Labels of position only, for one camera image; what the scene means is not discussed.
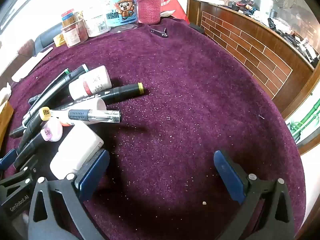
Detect white jar with barcode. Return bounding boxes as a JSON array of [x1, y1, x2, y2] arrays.
[[84, 7, 111, 38]]

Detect black marker pink cap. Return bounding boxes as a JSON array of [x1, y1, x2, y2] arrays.
[[12, 117, 63, 170]]

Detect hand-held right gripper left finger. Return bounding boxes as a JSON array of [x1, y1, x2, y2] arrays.
[[27, 149, 110, 240]]

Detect white bottle red label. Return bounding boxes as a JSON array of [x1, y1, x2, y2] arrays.
[[68, 65, 112, 100]]

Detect clear plastic lid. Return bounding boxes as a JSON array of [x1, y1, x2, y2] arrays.
[[110, 23, 139, 33]]

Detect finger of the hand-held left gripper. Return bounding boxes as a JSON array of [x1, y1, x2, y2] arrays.
[[0, 149, 38, 205]]

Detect wooden counter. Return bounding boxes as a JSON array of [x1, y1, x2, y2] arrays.
[[187, 0, 320, 120]]

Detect bottle in pink knit sleeve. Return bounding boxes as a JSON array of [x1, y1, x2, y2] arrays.
[[136, 0, 162, 25]]

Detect thin black pen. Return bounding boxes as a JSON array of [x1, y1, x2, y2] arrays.
[[27, 68, 71, 105]]

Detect white paper sheet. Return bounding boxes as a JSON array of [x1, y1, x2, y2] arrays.
[[11, 47, 54, 83]]

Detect black marker pale yellow cap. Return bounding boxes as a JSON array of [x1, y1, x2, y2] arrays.
[[9, 106, 52, 138]]

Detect black marker teal cap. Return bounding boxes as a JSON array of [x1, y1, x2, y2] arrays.
[[21, 64, 89, 128]]

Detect yellow cardboard box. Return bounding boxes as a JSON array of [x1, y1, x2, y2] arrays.
[[0, 100, 14, 145]]

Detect purple glitter cloth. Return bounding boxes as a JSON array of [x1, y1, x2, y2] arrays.
[[0, 17, 307, 240]]

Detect stack of coloured tape rolls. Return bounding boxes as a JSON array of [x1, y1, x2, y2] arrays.
[[61, 9, 77, 27]]

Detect blue cartoon print tub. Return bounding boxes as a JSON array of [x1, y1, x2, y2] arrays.
[[104, 0, 138, 28]]

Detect black marker olive-yellow cap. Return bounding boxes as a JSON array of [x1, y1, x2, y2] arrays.
[[57, 82, 145, 110]]

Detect clear jar reddish contents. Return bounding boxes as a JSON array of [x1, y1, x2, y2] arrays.
[[61, 21, 88, 48]]

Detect white tube orange tip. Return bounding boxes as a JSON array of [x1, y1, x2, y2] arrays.
[[50, 97, 107, 127]]

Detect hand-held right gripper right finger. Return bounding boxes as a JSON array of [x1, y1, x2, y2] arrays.
[[214, 150, 295, 240]]

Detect bamboo painting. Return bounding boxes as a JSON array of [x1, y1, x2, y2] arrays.
[[285, 102, 320, 145]]

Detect red packet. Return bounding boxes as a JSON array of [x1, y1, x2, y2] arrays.
[[160, 0, 190, 24]]

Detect black leather sofa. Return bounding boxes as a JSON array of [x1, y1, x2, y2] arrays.
[[34, 22, 63, 55]]

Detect clear gel pen dark grip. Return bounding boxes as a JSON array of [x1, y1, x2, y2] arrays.
[[51, 109, 121, 125]]

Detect clutter of tools and cables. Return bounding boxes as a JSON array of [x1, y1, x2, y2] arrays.
[[225, 0, 320, 63]]

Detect white tissue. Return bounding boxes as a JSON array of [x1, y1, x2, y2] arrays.
[[0, 82, 12, 105]]

